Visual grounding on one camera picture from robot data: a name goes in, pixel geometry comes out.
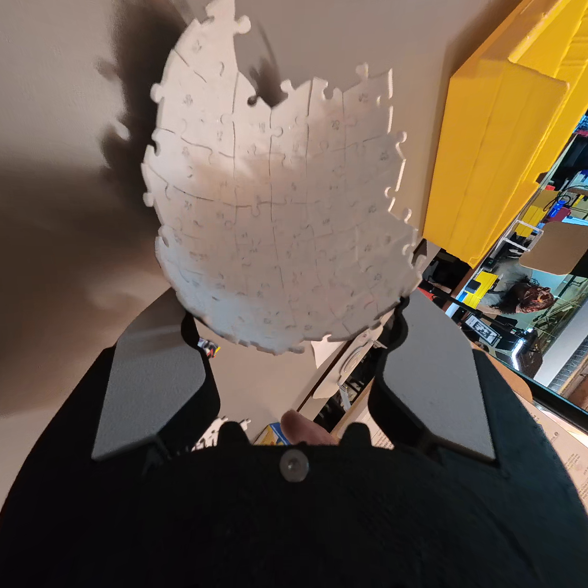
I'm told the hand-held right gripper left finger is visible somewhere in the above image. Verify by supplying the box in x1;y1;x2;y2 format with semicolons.
91;289;221;461

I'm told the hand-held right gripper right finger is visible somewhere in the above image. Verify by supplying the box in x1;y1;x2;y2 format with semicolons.
367;290;498;463

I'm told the colourful cartoon puzzle ball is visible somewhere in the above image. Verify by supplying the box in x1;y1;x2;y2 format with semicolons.
141;0;427;355

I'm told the pile of white puzzle pieces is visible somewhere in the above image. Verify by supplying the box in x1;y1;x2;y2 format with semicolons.
197;415;252;453

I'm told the person's right hand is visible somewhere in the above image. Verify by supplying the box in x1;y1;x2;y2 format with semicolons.
279;410;339;446

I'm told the black white printed tag board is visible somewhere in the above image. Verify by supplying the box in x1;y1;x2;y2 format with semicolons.
465;314;502;348

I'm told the blue and yellow box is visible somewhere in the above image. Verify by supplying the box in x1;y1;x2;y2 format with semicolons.
254;422;291;447

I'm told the brown board with paper sheet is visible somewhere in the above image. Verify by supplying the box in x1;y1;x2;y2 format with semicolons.
484;351;588;501

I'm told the brown rounded panel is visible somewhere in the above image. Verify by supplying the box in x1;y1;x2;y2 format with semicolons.
520;220;588;277

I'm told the yellow plastic bin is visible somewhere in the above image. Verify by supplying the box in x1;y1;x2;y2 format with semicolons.
422;60;571;270
507;0;588;184

